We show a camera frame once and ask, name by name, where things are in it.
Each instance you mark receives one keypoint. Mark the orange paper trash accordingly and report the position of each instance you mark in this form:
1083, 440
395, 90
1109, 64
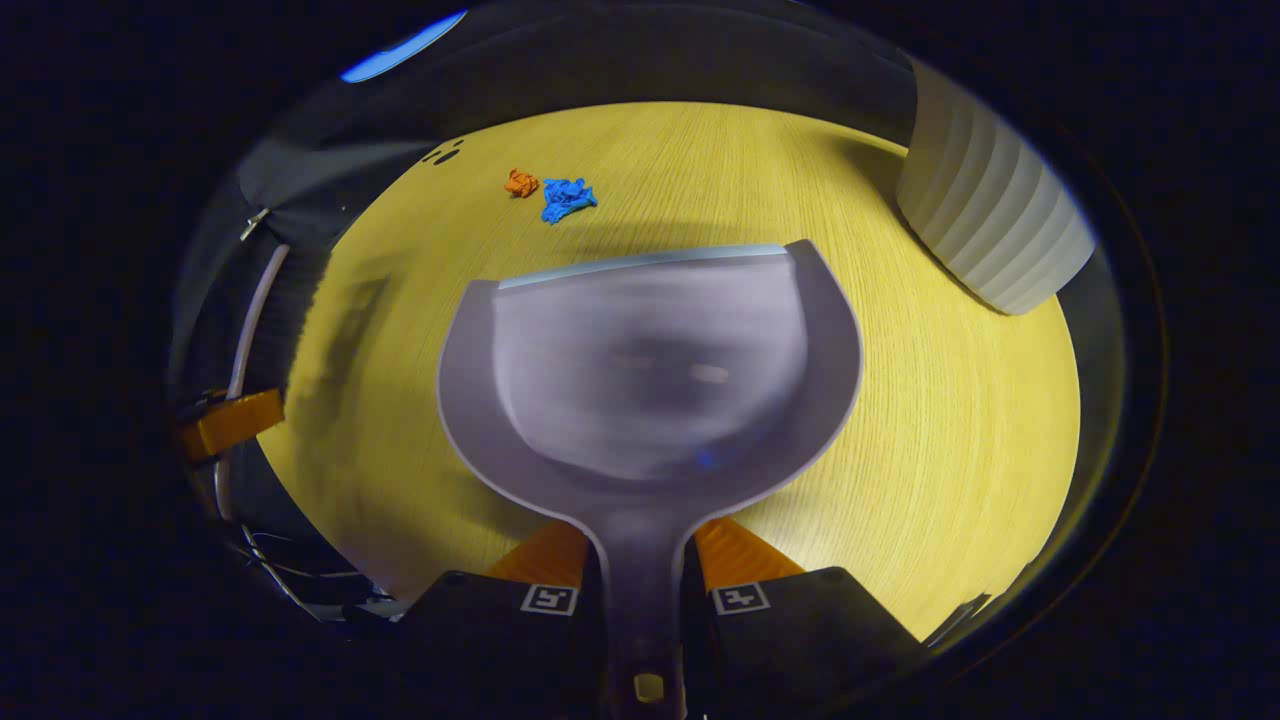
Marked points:
521, 183

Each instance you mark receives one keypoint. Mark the lilac plastic dustpan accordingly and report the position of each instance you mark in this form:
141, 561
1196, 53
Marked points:
650, 400

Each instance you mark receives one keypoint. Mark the blue paper trash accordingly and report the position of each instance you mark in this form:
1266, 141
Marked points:
566, 198

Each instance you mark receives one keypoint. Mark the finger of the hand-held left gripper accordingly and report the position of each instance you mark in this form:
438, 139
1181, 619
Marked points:
235, 420

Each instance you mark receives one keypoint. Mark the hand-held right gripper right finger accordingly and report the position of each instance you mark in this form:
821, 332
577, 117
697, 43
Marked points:
800, 640

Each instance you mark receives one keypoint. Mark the yellow wooden desktop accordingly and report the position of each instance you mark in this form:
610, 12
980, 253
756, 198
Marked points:
950, 450

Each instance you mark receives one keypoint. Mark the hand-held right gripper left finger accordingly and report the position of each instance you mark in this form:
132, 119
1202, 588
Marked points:
480, 640

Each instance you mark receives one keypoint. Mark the small silver clip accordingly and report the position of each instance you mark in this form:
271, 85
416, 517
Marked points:
254, 223

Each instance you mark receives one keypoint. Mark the grey ribbed garbage bin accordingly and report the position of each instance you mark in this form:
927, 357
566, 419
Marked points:
990, 220

